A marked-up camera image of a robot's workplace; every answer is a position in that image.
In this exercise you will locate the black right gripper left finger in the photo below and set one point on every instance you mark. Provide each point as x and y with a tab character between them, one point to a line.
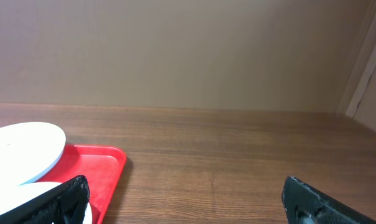
68	203

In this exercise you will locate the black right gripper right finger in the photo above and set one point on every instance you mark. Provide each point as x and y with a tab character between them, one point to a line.
305	204

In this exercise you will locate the red plastic tray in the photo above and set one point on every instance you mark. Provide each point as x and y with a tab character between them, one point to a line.
101	165

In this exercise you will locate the right white plate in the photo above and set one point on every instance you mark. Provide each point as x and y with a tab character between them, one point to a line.
12	197

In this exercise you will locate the white plate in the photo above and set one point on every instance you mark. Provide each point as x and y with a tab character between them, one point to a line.
28	151
12	197

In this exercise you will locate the top white plate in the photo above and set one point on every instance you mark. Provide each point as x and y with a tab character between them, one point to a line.
28	151

